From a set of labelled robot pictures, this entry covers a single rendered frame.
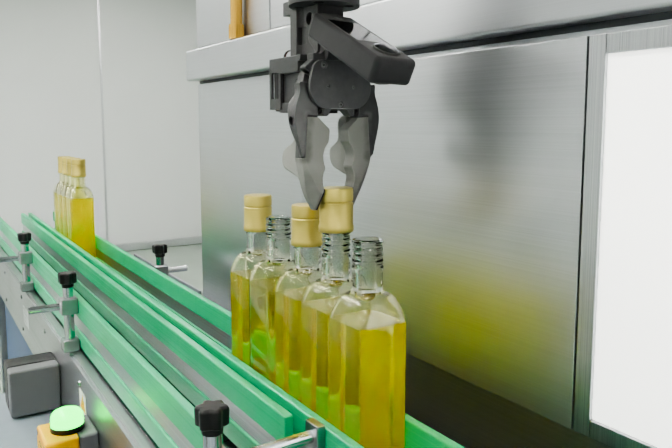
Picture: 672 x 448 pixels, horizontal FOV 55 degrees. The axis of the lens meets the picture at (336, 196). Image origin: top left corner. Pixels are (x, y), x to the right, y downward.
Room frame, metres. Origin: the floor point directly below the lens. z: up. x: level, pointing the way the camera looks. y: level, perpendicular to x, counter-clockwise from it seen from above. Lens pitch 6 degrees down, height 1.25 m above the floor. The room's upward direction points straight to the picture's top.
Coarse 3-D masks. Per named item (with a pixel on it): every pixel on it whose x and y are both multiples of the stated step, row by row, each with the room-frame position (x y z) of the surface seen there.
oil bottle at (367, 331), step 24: (336, 312) 0.59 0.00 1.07; (360, 312) 0.57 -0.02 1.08; (384, 312) 0.57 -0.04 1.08; (336, 336) 0.59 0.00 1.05; (360, 336) 0.56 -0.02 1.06; (384, 336) 0.57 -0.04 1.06; (336, 360) 0.59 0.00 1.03; (360, 360) 0.56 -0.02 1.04; (384, 360) 0.57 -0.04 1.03; (336, 384) 0.59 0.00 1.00; (360, 384) 0.56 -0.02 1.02; (384, 384) 0.57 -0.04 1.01; (336, 408) 0.59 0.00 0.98; (360, 408) 0.56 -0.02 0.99; (384, 408) 0.57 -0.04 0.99; (360, 432) 0.56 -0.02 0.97; (384, 432) 0.57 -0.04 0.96
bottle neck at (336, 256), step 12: (324, 240) 0.64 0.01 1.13; (336, 240) 0.63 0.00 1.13; (348, 240) 0.64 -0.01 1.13; (324, 252) 0.64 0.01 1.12; (336, 252) 0.63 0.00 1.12; (348, 252) 0.64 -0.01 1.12; (324, 264) 0.64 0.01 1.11; (336, 264) 0.63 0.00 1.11; (348, 264) 0.64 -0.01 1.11; (324, 276) 0.64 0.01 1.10; (336, 276) 0.63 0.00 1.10; (348, 276) 0.64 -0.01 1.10
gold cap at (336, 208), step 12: (336, 192) 0.63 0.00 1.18; (348, 192) 0.63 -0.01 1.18; (324, 204) 0.63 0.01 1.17; (336, 204) 0.63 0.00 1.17; (348, 204) 0.63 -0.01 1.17; (324, 216) 0.63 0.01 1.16; (336, 216) 0.63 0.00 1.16; (348, 216) 0.63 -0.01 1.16; (324, 228) 0.63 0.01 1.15; (336, 228) 0.63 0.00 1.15; (348, 228) 0.63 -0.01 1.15
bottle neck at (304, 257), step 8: (296, 248) 0.68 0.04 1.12; (304, 248) 0.68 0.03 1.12; (312, 248) 0.68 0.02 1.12; (320, 248) 0.69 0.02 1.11; (296, 256) 0.69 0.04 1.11; (304, 256) 0.68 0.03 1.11; (312, 256) 0.68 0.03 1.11; (296, 264) 0.69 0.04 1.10; (304, 264) 0.68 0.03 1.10; (312, 264) 0.68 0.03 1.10; (320, 264) 0.69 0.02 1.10
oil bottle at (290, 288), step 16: (288, 272) 0.69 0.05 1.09; (304, 272) 0.68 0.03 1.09; (320, 272) 0.68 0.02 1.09; (288, 288) 0.67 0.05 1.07; (304, 288) 0.66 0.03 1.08; (288, 304) 0.67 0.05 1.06; (288, 320) 0.67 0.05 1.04; (288, 336) 0.67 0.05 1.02; (288, 352) 0.67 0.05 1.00; (288, 368) 0.67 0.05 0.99; (288, 384) 0.67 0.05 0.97
